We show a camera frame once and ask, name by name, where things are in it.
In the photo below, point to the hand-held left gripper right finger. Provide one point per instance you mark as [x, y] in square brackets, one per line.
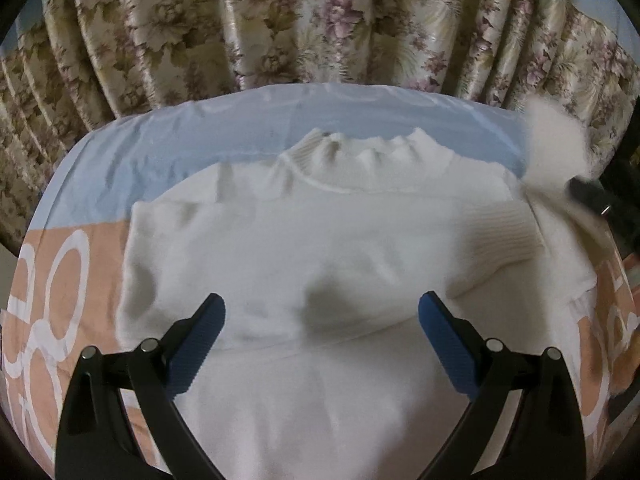
[447, 345]

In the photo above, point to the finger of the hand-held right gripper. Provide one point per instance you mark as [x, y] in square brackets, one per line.
[586, 191]

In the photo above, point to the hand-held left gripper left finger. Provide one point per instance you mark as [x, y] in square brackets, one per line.
[197, 345]

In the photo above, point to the white knit sweater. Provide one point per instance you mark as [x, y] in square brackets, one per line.
[320, 240]

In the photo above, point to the peach and blue printed bedsheet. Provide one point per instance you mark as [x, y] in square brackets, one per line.
[95, 180]

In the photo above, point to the floral curtain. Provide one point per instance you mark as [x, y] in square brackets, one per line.
[280, 25]

